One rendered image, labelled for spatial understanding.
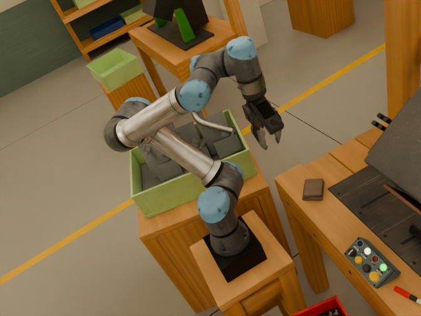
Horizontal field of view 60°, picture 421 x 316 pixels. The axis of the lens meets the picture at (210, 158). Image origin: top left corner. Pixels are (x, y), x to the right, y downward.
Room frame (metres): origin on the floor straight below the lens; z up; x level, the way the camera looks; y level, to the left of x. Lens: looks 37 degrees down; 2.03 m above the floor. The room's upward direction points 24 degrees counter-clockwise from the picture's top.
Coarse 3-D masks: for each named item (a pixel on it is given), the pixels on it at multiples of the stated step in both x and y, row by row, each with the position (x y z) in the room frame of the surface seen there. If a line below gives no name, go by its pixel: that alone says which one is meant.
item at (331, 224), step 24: (288, 192) 1.05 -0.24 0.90; (312, 216) 0.89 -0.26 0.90; (336, 216) 0.84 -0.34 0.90; (336, 240) 0.75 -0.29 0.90; (336, 264) 0.74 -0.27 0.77; (360, 288) 0.61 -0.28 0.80; (384, 288) 0.53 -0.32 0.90; (408, 288) 0.50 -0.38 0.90; (384, 312) 0.50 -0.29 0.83; (408, 312) 0.44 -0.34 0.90
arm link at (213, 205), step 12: (204, 192) 0.96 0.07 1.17; (216, 192) 0.93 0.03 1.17; (228, 192) 0.94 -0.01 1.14; (204, 204) 0.91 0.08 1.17; (216, 204) 0.88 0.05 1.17; (228, 204) 0.88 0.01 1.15; (204, 216) 0.88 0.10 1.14; (216, 216) 0.86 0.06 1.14; (228, 216) 0.87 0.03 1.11; (216, 228) 0.86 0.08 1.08; (228, 228) 0.86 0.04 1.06
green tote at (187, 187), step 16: (224, 112) 1.75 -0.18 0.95; (144, 160) 1.78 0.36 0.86; (224, 160) 1.35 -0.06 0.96; (240, 160) 1.35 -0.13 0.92; (192, 176) 1.37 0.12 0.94; (144, 192) 1.38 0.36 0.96; (160, 192) 1.38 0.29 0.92; (176, 192) 1.37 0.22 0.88; (192, 192) 1.37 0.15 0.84; (144, 208) 1.38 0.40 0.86; (160, 208) 1.38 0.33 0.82
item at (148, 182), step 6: (234, 132) 1.68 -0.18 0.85; (240, 150) 1.51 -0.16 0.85; (210, 156) 1.57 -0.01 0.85; (216, 156) 1.55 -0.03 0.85; (228, 156) 1.51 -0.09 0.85; (144, 168) 1.73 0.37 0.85; (144, 174) 1.67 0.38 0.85; (150, 174) 1.64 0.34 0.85; (180, 174) 1.53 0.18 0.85; (144, 180) 1.62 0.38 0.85; (150, 180) 1.60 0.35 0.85; (156, 180) 1.57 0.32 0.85; (168, 180) 1.53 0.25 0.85; (144, 186) 1.57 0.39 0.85; (150, 186) 1.54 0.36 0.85
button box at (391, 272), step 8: (360, 240) 0.68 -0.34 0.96; (360, 248) 0.66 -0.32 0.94; (376, 248) 0.65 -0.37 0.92; (352, 256) 0.65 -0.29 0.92; (360, 256) 0.64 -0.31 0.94; (368, 256) 0.62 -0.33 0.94; (384, 256) 0.61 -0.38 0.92; (360, 264) 0.62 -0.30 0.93; (368, 264) 0.60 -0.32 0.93; (376, 264) 0.59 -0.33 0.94; (392, 264) 0.58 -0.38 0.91; (368, 272) 0.58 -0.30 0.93; (384, 272) 0.55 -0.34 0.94; (392, 272) 0.54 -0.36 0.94; (400, 272) 0.55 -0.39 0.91; (368, 280) 0.57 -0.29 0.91; (384, 280) 0.54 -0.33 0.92
